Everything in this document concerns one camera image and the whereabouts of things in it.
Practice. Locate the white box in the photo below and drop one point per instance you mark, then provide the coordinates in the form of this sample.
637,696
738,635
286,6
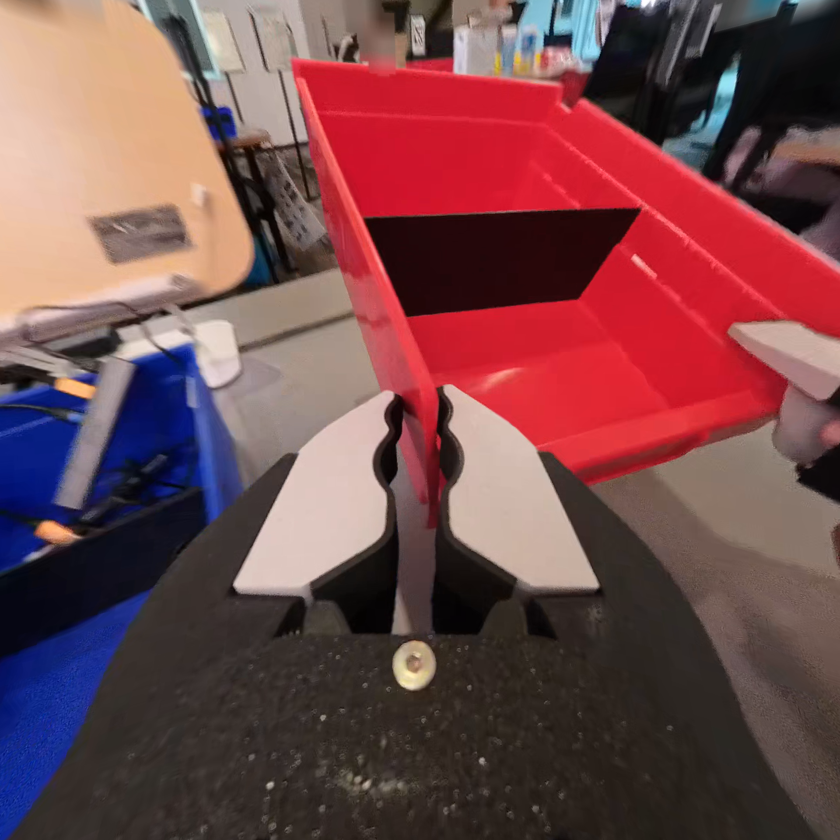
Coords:
476,49

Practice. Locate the red plastic bin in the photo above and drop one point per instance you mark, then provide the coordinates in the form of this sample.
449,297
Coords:
525,164

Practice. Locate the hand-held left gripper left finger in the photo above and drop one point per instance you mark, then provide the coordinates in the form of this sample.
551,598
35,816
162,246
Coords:
315,518

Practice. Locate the wooden laptop stand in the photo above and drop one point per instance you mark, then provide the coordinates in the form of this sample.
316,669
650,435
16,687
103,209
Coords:
98,131

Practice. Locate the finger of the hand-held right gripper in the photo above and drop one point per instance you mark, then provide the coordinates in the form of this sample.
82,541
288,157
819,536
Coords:
797,426
800,354

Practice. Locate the blue plastic bin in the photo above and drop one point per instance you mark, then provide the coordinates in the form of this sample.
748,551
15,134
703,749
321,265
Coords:
39,689

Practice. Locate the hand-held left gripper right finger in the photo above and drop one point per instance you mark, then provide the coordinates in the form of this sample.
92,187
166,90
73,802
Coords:
512,518

